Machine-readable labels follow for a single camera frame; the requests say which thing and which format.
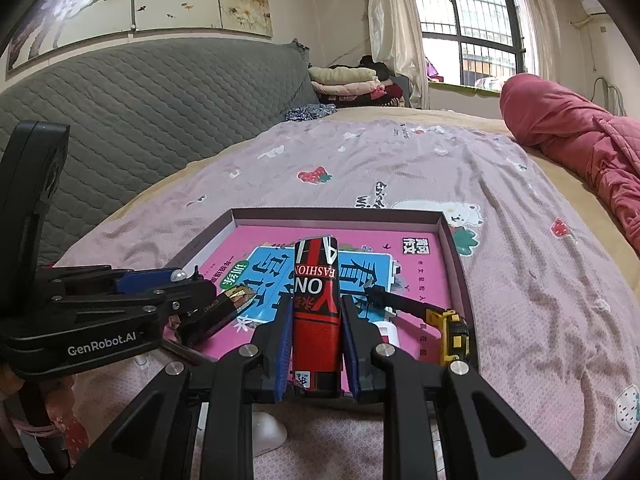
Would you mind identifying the grey quilted headboard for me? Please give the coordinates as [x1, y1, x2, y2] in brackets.
[0, 40, 321, 261]

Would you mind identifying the barred window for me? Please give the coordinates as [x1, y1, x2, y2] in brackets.
[407, 0, 526, 91]

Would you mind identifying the floral wall painting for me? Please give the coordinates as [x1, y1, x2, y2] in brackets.
[5, 0, 273, 73]

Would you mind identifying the cream curtain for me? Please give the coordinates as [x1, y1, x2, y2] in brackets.
[510, 0, 563, 83]
[367, 0, 431, 108]

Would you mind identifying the yellow black tape measure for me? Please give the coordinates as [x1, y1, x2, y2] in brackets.
[364, 285, 471, 366]

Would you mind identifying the shallow grey cardboard box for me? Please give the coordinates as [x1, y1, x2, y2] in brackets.
[162, 206, 483, 376]

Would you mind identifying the white earbud case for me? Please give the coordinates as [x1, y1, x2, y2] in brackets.
[250, 407, 288, 458]

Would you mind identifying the pink printed bed sheet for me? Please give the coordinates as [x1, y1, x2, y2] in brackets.
[50, 119, 640, 480]

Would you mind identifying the black and gold rectangular case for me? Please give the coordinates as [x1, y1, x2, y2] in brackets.
[177, 287, 258, 348]

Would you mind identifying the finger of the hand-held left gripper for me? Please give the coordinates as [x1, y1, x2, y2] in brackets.
[37, 264, 203, 297]
[50, 277, 218, 333]

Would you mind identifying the pink and blue book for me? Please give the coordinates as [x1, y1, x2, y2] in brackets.
[182, 225, 456, 366]

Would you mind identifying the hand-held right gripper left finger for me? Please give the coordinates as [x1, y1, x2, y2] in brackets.
[65, 294, 295, 480]

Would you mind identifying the red and black can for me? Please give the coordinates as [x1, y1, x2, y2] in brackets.
[291, 235, 343, 398]

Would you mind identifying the pink quilt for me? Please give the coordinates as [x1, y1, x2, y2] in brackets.
[499, 72, 640, 256]

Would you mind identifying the dark patterned cloth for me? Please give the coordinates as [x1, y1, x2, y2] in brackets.
[285, 104, 337, 122]

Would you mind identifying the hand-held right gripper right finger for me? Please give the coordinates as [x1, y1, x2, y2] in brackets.
[340, 295, 576, 480]

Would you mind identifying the pile of folded clothes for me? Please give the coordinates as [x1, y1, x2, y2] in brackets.
[307, 55, 406, 108]

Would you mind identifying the white metal rack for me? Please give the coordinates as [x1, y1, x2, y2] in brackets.
[592, 77, 626, 116]

